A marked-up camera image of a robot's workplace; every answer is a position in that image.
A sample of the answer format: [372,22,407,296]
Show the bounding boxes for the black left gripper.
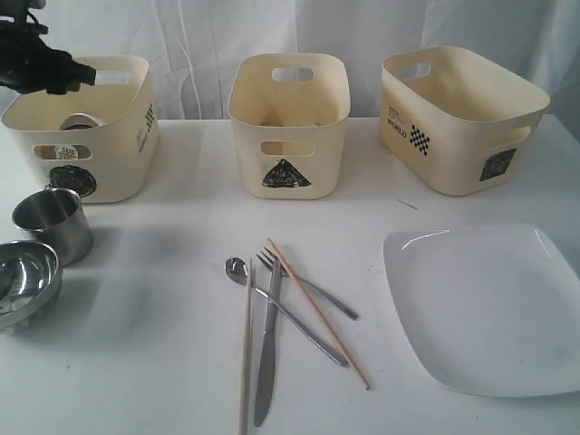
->
[1,15,97,95]

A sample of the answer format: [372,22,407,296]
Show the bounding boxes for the steel mug with handle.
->
[59,112,107,131]

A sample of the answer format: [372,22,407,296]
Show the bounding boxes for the stainless steel bowl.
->
[1,240,63,334]

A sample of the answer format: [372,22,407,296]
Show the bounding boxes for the steel spoon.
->
[225,257,348,366]

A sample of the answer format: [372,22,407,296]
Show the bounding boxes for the wooden chopstick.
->
[266,237,371,391]
[237,260,253,435]

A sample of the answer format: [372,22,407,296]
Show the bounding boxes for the steel table knife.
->
[253,261,283,428]

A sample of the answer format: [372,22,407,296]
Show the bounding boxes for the cream bin with circle mark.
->
[1,55,159,203]

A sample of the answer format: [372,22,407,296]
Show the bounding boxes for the white backdrop curtain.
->
[0,0,580,122]

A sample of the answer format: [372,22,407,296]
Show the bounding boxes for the cream bin with triangle mark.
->
[228,53,351,199]

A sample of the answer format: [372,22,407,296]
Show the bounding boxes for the steel fork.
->
[256,247,359,321]

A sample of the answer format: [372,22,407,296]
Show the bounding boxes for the cream bin with square mark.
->
[380,46,550,196]

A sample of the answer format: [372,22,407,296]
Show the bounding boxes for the white square plate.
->
[382,223,579,398]

